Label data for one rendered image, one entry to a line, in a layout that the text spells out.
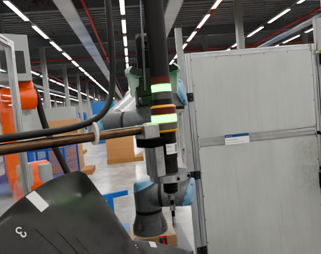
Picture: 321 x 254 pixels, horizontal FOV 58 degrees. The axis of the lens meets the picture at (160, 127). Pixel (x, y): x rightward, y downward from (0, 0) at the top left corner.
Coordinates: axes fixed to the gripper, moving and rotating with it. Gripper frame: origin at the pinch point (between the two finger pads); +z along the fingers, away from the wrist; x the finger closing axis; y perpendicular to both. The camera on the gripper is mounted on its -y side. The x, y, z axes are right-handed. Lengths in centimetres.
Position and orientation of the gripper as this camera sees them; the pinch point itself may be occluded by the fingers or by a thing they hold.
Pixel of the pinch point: (153, 66)
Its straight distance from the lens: 57.7
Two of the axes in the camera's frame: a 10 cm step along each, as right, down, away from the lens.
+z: 0.9, 0.6, -9.9
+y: 0.9, 9.9, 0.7
